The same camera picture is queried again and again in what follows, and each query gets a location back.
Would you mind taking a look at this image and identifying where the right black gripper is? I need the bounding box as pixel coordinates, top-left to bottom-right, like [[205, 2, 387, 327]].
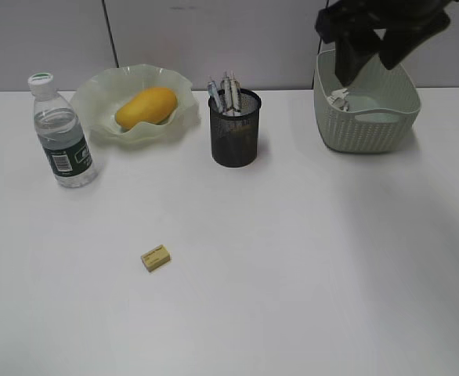
[[315, 0, 450, 87]]

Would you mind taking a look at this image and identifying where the white waste paper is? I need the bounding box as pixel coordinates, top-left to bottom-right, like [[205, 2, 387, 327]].
[[327, 88, 349, 112]]

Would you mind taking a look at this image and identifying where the beige grip pen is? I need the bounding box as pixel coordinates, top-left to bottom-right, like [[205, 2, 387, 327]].
[[230, 73, 241, 117]]

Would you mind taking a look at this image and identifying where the blue grey pen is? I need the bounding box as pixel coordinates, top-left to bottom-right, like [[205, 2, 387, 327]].
[[208, 77, 224, 114]]

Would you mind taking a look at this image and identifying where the yellow mango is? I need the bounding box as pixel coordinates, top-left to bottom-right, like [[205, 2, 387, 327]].
[[114, 87, 177, 130]]

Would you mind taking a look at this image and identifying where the yellow eraser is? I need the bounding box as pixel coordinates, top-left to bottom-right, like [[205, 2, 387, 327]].
[[141, 244, 171, 273]]

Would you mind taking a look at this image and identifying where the clear water bottle green label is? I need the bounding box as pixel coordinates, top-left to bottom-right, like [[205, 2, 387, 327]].
[[27, 73, 97, 188]]

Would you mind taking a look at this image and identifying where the pale green woven basket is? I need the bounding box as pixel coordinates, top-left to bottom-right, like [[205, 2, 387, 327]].
[[314, 50, 421, 154]]

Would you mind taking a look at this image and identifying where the black mesh pen holder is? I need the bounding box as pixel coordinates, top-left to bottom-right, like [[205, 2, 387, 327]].
[[208, 89, 262, 168]]

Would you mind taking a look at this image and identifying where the pale green wavy plate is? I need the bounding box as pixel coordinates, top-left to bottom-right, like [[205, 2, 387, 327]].
[[70, 64, 200, 148]]

